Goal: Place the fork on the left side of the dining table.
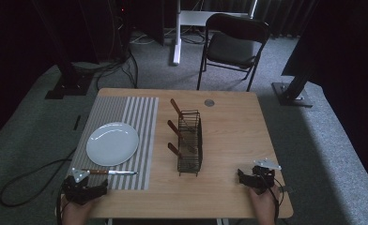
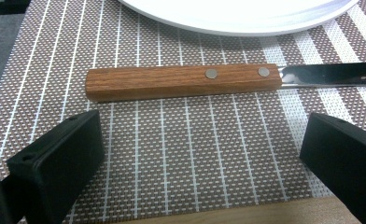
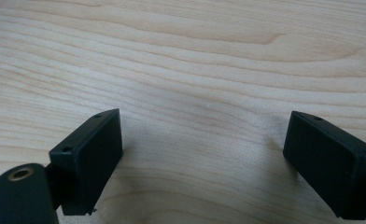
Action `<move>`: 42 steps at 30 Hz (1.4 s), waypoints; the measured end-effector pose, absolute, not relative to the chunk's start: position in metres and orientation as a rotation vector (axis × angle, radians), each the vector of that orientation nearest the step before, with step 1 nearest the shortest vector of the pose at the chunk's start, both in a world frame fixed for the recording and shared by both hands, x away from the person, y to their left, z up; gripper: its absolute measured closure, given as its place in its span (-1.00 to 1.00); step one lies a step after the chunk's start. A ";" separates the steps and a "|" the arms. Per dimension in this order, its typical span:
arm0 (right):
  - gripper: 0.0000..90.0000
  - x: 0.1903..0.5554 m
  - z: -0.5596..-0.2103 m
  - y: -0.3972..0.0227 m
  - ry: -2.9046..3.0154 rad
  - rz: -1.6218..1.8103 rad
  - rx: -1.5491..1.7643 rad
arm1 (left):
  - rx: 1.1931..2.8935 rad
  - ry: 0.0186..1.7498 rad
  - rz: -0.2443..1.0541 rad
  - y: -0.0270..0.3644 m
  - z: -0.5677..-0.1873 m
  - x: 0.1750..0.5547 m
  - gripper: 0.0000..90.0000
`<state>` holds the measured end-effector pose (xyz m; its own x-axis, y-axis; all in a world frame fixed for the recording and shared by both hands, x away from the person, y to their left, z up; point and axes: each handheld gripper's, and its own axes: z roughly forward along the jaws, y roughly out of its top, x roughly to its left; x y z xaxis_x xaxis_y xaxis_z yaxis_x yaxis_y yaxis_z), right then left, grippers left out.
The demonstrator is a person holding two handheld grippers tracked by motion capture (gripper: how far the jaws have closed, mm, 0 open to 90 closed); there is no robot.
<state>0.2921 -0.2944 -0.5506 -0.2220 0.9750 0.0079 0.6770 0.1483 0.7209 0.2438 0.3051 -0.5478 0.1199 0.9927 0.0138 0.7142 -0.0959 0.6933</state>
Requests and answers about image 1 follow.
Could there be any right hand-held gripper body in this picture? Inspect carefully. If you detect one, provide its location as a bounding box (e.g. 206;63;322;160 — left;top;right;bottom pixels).
250;157;283;195

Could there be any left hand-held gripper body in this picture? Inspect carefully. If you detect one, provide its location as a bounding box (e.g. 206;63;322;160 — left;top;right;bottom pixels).
61;167;94;206

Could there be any person's left hand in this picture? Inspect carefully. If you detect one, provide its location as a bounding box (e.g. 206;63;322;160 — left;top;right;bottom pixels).
61;195;101;225

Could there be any person's right hand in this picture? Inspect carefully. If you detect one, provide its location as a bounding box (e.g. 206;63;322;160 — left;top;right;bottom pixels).
247;185;282;225

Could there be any white round plate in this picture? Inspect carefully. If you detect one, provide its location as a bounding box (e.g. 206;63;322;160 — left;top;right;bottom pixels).
85;121;140;167

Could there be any small black floor object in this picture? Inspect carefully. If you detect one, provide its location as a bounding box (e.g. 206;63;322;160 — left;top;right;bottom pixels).
72;114;82;132

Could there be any grey striped placemat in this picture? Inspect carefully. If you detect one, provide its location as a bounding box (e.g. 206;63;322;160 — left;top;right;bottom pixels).
67;96;160;191

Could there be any black metal stand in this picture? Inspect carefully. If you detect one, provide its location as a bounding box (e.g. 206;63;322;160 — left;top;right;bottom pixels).
31;0;94;100
271;59;315;109

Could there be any black folding chair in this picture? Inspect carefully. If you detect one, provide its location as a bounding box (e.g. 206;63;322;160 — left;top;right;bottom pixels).
196;12;271;93

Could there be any dark curtain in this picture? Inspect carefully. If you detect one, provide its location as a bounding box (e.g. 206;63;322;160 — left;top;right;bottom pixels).
280;0;368;199

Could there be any wooden-handled table knife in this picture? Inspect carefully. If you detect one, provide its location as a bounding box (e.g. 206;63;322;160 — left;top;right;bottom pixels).
81;169;139;176

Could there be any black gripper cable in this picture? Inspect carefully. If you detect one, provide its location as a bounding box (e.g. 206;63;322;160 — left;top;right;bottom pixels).
260;173;285;224

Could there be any dark wire cutlery rack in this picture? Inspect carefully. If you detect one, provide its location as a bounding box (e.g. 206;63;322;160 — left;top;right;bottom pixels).
176;109;204;177

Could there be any black floor cable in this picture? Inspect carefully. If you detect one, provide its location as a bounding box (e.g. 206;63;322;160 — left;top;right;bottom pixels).
0;147;77;208

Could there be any wooden-handled utensil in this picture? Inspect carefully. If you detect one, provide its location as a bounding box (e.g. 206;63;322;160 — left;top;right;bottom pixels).
166;119;198;155

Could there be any bundle of dark cables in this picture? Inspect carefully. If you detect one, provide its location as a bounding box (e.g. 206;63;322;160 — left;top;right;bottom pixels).
71;27;140;92

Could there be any white desk frame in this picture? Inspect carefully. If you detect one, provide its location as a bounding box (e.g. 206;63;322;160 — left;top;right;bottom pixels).
172;0;259;66

